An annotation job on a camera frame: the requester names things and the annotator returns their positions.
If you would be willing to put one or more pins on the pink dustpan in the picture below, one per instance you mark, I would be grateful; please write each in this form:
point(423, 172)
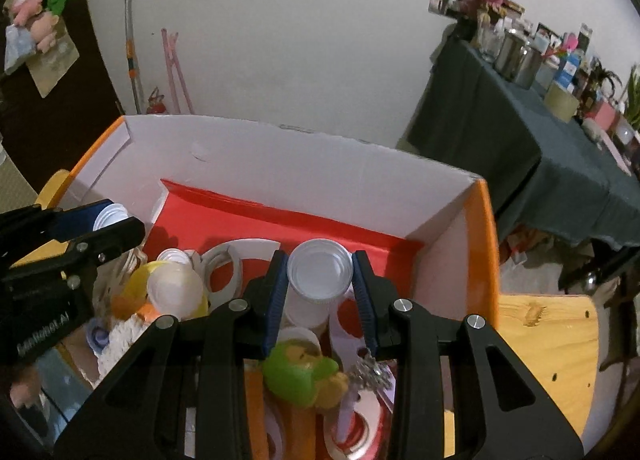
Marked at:
point(172, 64)

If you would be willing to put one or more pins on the white lace cloth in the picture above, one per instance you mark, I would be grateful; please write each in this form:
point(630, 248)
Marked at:
point(125, 340)

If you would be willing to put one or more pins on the orange white cardboard box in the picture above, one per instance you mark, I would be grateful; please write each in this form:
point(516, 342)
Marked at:
point(325, 179)

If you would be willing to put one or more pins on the grey mop pole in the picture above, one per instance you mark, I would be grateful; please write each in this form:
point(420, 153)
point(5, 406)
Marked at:
point(131, 39)

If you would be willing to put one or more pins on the white bottle cap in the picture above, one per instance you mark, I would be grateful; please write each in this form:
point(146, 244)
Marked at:
point(172, 256)

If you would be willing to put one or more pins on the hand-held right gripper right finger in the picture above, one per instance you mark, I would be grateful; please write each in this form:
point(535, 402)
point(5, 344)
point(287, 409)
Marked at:
point(365, 305)

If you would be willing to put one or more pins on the grey white scissors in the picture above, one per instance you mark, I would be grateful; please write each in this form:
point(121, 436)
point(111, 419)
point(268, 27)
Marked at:
point(222, 256)

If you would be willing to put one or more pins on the small spiky plant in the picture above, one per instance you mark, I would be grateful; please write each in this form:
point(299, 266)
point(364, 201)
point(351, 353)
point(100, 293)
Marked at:
point(602, 77)

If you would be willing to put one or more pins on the translucent round container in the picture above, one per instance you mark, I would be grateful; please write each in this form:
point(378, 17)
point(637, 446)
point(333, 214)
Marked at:
point(175, 290)

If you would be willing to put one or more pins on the metal pot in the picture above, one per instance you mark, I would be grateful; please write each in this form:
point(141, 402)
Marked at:
point(512, 54)
point(531, 67)

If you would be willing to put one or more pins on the white plastic cup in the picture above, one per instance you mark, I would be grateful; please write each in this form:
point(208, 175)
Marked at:
point(320, 270)

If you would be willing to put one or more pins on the pink box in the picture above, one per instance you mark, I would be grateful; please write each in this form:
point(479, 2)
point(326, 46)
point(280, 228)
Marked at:
point(602, 114)

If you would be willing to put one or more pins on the green yellow rubber toy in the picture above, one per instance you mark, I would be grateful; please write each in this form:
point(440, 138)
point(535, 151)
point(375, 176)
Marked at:
point(292, 377)

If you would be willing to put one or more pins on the grey stone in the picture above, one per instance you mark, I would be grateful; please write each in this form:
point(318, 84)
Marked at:
point(592, 127)

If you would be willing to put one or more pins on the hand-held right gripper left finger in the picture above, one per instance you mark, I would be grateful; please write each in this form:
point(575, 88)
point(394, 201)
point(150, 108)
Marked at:
point(277, 305)

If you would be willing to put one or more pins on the orange plastic packet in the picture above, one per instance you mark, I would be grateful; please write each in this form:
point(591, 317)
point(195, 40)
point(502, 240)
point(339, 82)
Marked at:
point(302, 432)

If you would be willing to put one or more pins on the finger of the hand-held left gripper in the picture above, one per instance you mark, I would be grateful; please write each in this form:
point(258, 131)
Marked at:
point(115, 240)
point(75, 222)

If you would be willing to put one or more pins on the light blue plastic pouch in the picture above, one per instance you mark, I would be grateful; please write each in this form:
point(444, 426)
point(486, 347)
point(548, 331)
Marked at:
point(17, 47)

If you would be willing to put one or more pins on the dark cloth side table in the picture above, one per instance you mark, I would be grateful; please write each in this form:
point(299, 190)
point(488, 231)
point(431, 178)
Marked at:
point(500, 129)

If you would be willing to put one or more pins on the blue white small lid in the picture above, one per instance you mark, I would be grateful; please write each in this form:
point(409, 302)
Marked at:
point(97, 337)

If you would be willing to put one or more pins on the blue white box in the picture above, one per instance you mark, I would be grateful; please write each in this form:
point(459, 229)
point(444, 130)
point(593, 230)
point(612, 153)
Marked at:
point(567, 72)

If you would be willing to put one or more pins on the glass jar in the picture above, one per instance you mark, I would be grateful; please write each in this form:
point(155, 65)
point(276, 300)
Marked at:
point(487, 42)

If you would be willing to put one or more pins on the potted snake plant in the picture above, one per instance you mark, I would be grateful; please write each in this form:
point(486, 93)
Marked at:
point(634, 94)

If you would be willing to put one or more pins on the brown paper sheet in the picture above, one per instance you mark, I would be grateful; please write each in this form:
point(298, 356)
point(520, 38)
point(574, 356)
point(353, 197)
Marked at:
point(52, 64)

